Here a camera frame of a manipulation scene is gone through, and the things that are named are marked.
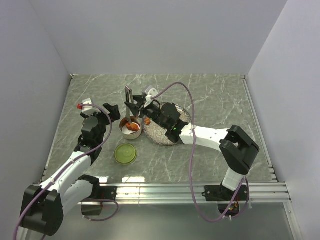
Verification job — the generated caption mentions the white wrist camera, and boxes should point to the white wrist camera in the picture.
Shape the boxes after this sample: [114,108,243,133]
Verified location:
[77,98,98,115]
[143,85,159,103]

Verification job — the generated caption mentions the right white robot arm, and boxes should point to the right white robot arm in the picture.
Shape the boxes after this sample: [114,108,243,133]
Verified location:
[125,94,260,200]

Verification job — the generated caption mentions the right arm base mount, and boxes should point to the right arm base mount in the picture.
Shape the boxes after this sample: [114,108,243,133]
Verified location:
[201,185,249,202]

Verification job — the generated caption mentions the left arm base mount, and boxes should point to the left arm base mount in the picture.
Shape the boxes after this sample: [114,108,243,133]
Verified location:
[78,174,118,201]

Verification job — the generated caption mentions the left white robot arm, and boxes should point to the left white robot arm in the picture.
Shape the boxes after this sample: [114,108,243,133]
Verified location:
[16,98,121,236]

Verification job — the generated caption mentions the metal food tongs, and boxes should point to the metal food tongs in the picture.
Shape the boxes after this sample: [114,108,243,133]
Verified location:
[124,85,135,124]

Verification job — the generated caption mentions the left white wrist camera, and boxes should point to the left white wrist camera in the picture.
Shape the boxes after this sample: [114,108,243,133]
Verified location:
[77,98,98,115]

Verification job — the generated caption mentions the aluminium mounting rail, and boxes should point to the aluminium mounting rail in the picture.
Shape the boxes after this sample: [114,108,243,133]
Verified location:
[77,182,292,205]

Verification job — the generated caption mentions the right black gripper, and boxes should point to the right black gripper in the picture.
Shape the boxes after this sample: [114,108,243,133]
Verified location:
[124,95,169,130]

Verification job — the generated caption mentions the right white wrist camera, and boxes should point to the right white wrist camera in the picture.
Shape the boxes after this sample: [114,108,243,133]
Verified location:
[143,85,159,103]

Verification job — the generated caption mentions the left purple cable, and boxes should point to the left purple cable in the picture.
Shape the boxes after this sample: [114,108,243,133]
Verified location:
[12,102,120,240]

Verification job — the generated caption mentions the orange chicken wing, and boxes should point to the orange chicken wing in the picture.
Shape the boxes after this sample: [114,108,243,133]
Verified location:
[125,122,140,132]

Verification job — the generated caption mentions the green round lid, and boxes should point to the green round lid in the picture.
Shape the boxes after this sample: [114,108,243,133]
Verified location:
[114,143,138,165]

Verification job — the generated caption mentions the speckled ceramic plate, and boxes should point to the speckled ceramic plate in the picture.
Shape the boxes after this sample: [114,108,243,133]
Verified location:
[142,104,192,146]

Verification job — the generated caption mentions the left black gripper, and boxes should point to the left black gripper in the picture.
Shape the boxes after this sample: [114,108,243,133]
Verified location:
[81,103,120,144]

